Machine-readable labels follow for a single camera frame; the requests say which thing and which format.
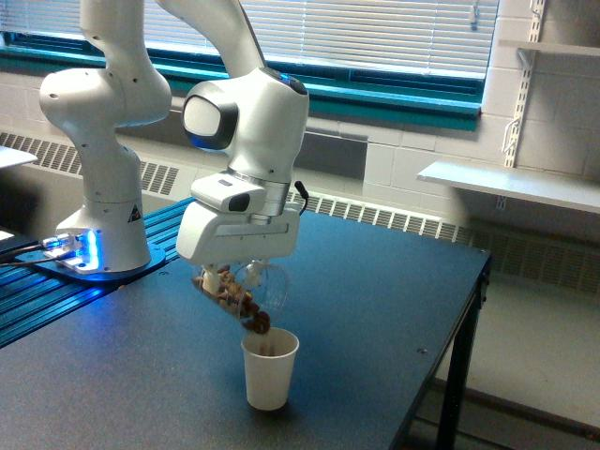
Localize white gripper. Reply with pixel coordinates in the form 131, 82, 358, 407
176, 201, 300, 293

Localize brown nuts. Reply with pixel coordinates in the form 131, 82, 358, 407
191, 264, 271, 335

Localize clear plastic cup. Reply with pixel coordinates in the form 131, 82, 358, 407
191, 260, 290, 335

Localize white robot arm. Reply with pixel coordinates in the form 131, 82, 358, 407
39, 1, 309, 282

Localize white paper cup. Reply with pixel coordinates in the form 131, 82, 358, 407
241, 327, 299, 412

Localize teal window sill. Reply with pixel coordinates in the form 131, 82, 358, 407
1, 32, 485, 131

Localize black table leg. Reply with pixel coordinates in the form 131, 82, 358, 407
435, 262, 491, 449

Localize white tabletop at left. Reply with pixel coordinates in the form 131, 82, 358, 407
0, 146, 38, 169

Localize white window blinds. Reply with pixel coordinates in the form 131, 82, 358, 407
1, 1, 499, 80

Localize white radiator cover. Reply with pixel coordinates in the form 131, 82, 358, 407
1, 131, 599, 294

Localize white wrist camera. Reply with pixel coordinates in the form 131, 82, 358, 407
190, 172, 266, 214

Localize black camera cable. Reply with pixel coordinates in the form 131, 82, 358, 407
292, 180, 310, 217

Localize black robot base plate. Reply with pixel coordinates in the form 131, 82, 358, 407
33, 246, 166, 285

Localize blue aluminium rail platform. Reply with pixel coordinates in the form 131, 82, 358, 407
1, 198, 191, 347

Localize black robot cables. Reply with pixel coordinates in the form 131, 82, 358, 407
0, 237, 62, 268

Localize white shelf rail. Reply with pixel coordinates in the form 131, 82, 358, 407
502, 0, 546, 169

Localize white blind cord pull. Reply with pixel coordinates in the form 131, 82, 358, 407
469, 0, 479, 31

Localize white lower wall shelf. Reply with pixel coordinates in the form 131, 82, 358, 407
417, 160, 599, 214

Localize white wall shelf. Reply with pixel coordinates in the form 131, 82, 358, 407
417, 160, 599, 214
499, 39, 600, 57

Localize white upper wall shelf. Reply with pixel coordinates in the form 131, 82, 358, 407
499, 39, 600, 57

